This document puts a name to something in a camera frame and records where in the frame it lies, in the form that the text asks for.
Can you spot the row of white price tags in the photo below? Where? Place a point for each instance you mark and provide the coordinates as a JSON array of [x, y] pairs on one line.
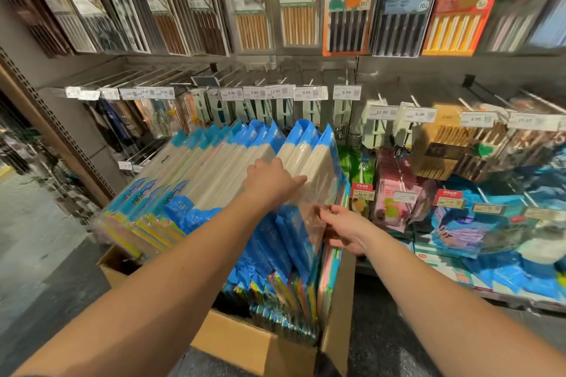
[[265, 91]]

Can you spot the row of chopstick packets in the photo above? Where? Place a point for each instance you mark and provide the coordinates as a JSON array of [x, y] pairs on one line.
[[301, 1]]

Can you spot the blue cloth packets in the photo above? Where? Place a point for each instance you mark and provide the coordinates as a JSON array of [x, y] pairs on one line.
[[203, 169]]

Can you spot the person's right hand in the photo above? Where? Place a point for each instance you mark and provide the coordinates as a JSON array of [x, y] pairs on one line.
[[349, 229]]

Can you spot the colourful sponge packets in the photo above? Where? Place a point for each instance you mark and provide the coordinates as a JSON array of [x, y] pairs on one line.
[[292, 302]]

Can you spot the person's left hand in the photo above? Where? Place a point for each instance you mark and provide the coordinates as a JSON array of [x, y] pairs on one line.
[[270, 185]]

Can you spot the row of hanging dark utensils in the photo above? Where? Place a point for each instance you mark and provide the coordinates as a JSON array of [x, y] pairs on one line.
[[53, 178]]

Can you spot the person's right forearm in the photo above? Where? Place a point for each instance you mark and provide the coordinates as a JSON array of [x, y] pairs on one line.
[[469, 310]]

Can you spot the brown cardboard box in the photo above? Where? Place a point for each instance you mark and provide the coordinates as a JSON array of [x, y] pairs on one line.
[[221, 337]]

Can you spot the grey chopstick display rack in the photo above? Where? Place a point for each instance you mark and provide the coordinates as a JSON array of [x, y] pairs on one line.
[[416, 67]]

